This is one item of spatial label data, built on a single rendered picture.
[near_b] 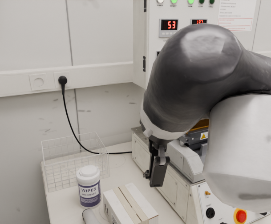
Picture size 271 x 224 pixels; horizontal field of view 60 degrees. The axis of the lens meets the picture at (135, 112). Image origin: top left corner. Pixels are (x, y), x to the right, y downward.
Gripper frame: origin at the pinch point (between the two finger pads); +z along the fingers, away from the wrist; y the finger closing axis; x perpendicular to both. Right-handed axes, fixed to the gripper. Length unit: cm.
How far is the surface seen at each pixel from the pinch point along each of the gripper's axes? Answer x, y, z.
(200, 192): 19.4, 10.1, 20.4
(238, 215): 33.3, 17.7, 26.1
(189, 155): 16.4, -1.2, 17.9
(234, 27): 68, -87, 51
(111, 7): -8, -74, 27
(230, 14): 64, -91, 45
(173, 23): 15, -49, 10
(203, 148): 22.9, -4.2, 20.9
